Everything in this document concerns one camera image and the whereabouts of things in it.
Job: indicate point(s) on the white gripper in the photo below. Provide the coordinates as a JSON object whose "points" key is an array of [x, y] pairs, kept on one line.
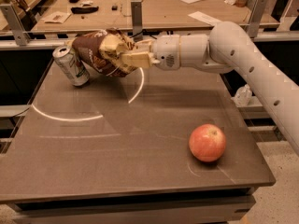
{"points": [[165, 52]]}

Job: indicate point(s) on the brown chip bag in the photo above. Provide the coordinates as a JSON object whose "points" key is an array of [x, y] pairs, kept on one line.
{"points": [[87, 49]]}

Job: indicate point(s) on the silver green 7up can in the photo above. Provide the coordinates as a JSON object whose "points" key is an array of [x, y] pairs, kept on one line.
{"points": [[69, 62]]}

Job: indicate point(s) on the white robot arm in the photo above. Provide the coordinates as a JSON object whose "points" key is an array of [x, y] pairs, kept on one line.
{"points": [[226, 48]]}

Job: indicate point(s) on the white paper sheet near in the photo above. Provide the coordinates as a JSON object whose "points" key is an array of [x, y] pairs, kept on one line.
{"points": [[200, 16]]}

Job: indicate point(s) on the wooden background table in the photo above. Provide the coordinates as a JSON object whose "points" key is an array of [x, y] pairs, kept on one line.
{"points": [[157, 15]]}

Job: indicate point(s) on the black tool on table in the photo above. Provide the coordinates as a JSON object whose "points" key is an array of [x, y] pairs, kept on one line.
{"points": [[84, 10]]}

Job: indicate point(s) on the small paper card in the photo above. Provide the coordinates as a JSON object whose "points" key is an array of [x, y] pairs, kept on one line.
{"points": [[56, 17]]}

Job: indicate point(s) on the clear plastic bottle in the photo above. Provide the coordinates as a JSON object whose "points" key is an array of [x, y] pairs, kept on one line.
{"points": [[243, 95]]}

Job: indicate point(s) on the red apple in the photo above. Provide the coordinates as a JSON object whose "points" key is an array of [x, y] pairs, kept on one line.
{"points": [[207, 143]]}

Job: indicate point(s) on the middle metal bracket post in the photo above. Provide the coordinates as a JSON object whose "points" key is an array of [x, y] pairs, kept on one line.
{"points": [[136, 12]]}

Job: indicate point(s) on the metal bracket post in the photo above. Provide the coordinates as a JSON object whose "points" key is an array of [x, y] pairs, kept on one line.
{"points": [[14, 22], [255, 18], [136, 12]]}

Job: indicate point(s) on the left metal bracket post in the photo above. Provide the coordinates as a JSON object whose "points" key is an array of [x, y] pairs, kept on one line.
{"points": [[14, 22]]}

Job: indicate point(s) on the right metal bracket post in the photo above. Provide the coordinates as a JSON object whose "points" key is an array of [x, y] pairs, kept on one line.
{"points": [[255, 18]]}

